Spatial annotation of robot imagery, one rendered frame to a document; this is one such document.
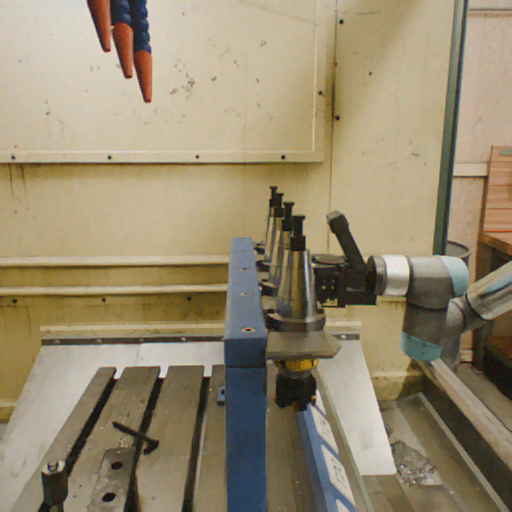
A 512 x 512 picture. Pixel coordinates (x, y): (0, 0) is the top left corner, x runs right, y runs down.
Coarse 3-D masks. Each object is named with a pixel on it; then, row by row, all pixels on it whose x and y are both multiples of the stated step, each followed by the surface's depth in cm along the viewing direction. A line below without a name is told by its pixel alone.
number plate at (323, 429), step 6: (312, 408) 79; (312, 414) 78; (318, 414) 80; (318, 420) 77; (324, 420) 80; (318, 426) 75; (324, 426) 78; (318, 432) 73; (324, 432) 75; (330, 432) 78; (324, 438) 73; (330, 438) 76; (330, 444) 73; (336, 450) 74
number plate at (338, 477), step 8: (328, 456) 68; (328, 464) 66; (336, 464) 69; (328, 472) 64; (336, 472) 66; (344, 472) 69; (336, 480) 64; (344, 480) 66; (344, 488) 64; (352, 496) 65; (352, 504) 63
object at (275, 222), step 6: (270, 216) 69; (270, 222) 69; (276, 222) 68; (270, 228) 68; (276, 228) 68; (270, 234) 68; (276, 234) 68; (270, 240) 68; (270, 246) 68; (270, 252) 68; (264, 258) 70; (270, 258) 69
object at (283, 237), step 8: (280, 232) 57; (288, 232) 57; (280, 240) 57; (288, 240) 57; (280, 248) 57; (280, 256) 57; (272, 264) 58; (280, 264) 57; (272, 272) 58; (280, 272) 57; (272, 280) 58
